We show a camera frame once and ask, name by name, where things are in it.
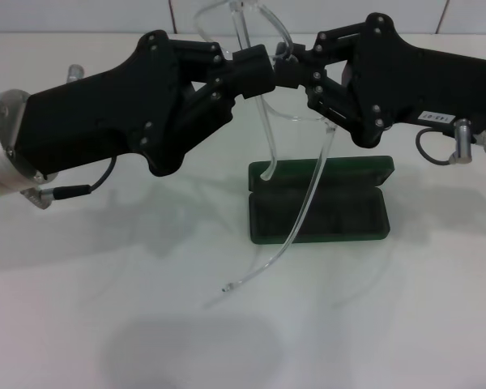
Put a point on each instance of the silver left wrist stub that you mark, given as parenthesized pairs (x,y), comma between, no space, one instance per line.
(75,72)

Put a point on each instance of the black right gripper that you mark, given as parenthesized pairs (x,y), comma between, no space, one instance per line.
(421,85)

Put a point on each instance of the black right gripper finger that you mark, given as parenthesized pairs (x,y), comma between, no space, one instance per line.
(255,85)
(249,61)

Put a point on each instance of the clear plastic glasses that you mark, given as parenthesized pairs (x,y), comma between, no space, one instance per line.
(240,24)

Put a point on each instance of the green glasses case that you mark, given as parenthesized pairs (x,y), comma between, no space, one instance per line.
(348,227)

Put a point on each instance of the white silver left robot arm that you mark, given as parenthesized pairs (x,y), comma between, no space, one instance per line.
(0,133)

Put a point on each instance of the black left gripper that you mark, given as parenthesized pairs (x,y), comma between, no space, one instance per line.
(97,117)

